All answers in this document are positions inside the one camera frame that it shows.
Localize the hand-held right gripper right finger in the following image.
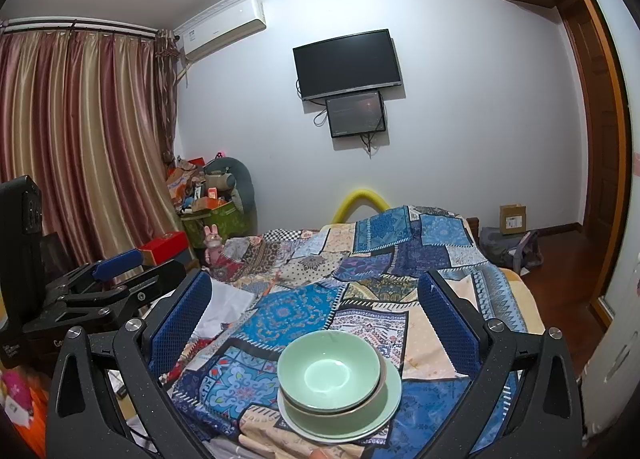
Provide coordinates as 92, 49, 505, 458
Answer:
417, 270, 583, 459

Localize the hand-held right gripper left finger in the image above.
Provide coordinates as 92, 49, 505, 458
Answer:
45, 269, 213, 459

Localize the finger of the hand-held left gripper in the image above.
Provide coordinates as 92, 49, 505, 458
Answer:
60, 259, 187, 335
47, 248, 144, 301

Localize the pink bowl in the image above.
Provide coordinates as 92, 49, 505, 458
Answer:
279, 353, 389, 415

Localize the green bowl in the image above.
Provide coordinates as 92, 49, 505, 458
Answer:
277, 330, 382, 411

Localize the green plate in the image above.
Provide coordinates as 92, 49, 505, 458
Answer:
276, 364, 404, 444

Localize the red box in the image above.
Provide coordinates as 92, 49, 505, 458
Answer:
138, 231, 190, 265

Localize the white cloth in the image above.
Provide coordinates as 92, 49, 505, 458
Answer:
192, 281, 257, 341

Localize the pink bunny toy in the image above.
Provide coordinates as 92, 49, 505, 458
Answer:
202, 224, 224, 266

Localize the green storage box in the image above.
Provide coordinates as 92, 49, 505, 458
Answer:
180, 202, 251, 248

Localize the patchwork blanket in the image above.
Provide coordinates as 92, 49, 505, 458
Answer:
160, 204, 547, 459

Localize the grey backpack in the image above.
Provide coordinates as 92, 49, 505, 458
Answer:
478, 226, 544, 271

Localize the cardboard box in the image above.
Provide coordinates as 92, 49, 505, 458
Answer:
499, 204, 528, 235

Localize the striped brown curtain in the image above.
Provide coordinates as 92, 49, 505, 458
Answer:
0, 22, 182, 281

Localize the yellow foam tube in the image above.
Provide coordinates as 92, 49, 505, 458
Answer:
332, 189, 390, 224

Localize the white appliance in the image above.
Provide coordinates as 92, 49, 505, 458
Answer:
581, 283, 640, 436

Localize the curtain rod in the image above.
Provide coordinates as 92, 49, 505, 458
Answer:
0, 16, 179, 41

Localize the wooden door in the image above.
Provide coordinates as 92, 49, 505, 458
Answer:
554, 0, 632, 331

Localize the white air conditioner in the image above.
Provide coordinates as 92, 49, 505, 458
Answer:
180, 0, 267, 61

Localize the small black wall monitor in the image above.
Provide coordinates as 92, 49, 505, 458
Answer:
325, 92, 387, 139

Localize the black wall television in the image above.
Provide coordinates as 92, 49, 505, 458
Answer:
292, 29, 404, 103

